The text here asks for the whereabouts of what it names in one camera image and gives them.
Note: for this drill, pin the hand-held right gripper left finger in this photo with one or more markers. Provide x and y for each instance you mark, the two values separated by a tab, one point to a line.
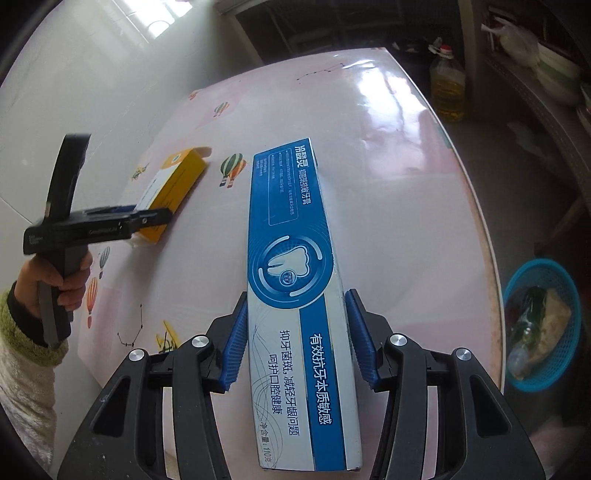
233	346

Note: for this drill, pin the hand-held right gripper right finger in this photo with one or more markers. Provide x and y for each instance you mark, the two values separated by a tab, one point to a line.
362	344

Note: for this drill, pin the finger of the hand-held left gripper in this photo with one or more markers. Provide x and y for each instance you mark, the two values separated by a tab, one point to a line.
123	210
152	218

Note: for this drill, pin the small yellow white box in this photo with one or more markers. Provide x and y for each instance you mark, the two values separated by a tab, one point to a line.
178	184

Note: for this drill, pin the blue white toothpaste box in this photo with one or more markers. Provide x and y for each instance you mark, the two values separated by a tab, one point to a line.
295	277

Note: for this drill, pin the green drink can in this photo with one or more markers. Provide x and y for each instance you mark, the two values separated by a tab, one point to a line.
531	314

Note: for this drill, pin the brown paper bag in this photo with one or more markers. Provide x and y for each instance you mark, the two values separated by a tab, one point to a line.
556	323

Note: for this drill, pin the blue plastic basket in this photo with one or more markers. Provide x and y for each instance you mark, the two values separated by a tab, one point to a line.
565	350

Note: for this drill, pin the person's left forearm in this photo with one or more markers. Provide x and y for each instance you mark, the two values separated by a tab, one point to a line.
27	392

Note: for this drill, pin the person's left hand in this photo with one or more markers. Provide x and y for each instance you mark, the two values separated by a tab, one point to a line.
27	286

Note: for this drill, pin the table with pink printed cover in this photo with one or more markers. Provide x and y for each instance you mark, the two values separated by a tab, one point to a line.
369	161

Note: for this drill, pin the crumpled white bag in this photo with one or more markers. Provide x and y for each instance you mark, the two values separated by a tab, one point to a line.
521	134

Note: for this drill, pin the cooking oil bottle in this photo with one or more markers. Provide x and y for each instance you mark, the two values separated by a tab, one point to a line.
448	92

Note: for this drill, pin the stack of white bowls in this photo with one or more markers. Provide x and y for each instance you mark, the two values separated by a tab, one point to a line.
558	74

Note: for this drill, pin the white plastic bag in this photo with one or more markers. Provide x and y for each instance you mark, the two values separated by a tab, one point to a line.
519	46

